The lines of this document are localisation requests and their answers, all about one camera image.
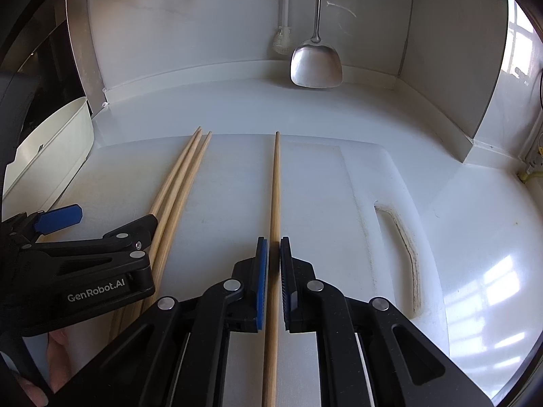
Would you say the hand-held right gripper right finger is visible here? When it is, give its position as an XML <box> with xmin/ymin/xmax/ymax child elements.
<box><xmin>279</xmin><ymin>236</ymin><xmax>495</xmax><ymax>407</ymax></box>

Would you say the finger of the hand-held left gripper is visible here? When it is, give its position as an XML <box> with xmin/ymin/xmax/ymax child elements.
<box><xmin>36</xmin><ymin>214</ymin><xmax>159</xmax><ymax>270</ymax></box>
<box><xmin>0</xmin><ymin>204</ymin><xmax>83</xmax><ymax>247</ymax></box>

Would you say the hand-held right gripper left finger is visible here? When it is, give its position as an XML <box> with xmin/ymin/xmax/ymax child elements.
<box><xmin>46</xmin><ymin>237</ymin><xmax>270</xmax><ymax>407</ymax></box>

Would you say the wooden chopstick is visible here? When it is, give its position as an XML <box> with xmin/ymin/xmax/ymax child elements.
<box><xmin>261</xmin><ymin>131</ymin><xmax>282</xmax><ymax>407</ymax></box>
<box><xmin>108</xmin><ymin>126</ymin><xmax>203</xmax><ymax>340</ymax></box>
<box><xmin>114</xmin><ymin>130</ymin><xmax>206</xmax><ymax>333</ymax></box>
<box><xmin>123</xmin><ymin>131</ymin><xmax>213</xmax><ymax>327</ymax></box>

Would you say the round white plastic basin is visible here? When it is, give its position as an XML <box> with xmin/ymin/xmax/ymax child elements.
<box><xmin>2</xmin><ymin>97</ymin><xmax>95</xmax><ymax>217</ymax></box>

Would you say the person's left hand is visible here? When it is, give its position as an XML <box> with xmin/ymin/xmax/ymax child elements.
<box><xmin>17</xmin><ymin>328</ymin><xmax>81</xmax><ymax>407</ymax></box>

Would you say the white plastic cutting board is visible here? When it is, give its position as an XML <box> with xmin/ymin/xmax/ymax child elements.
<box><xmin>25</xmin><ymin>133</ymin><xmax>451</xmax><ymax>407</ymax></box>

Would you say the stainless steel side panel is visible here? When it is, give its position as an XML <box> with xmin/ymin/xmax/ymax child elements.
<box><xmin>63</xmin><ymin>0</ymin><xmax>108</xmax><ymax>116</ymax></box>

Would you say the dark glossy cabinet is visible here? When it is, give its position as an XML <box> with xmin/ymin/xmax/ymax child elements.
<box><xmin>0</xmin><ymin>0</ymin><xmax>69</xmax><ymax>170</ymax></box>

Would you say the metal spatula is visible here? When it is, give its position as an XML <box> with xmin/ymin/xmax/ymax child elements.
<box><xmin>290</xmin><ymin>0</ymin><xmax>343</xmax><ymax>90</ymax></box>

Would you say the white dish brush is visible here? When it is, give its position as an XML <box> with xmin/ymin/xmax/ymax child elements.
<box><xmin>273</xmin><ymin>0</ymin><xmax>293</xmax><ymax>56</ymax></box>

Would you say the window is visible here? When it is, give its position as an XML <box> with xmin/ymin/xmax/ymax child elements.
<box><xmin>501</xmin><ymin>0</ymin><xmax>540</xmax><ymax>90</ymax></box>

